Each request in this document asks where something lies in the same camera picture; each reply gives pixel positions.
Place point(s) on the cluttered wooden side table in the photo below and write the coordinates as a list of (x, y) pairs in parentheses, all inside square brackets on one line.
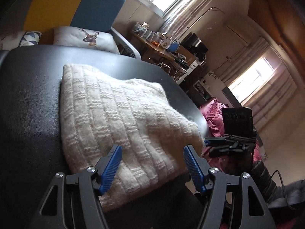
[(177, 65)]

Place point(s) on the beige window curtain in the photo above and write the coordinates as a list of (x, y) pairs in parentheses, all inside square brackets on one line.
[(187, 10)]

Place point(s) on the cream knitted sweater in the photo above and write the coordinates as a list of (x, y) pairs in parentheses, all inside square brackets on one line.
[(98, 111)]

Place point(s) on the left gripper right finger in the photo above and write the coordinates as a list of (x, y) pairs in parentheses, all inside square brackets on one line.
[(249, 209)]

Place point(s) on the geometric pattern cushion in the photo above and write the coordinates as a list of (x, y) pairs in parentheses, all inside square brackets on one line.
[(20, 39)]

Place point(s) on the deer print cushion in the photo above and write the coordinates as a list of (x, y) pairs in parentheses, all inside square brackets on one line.
[(83, 38)]

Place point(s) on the black monitor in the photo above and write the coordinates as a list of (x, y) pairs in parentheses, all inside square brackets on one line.
[(194, 44)]

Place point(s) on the yellow blue grey sofa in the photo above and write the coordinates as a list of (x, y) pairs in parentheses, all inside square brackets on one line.
[(45, 15)]

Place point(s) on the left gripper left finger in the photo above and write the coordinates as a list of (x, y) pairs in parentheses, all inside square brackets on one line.
[(72, 201)]

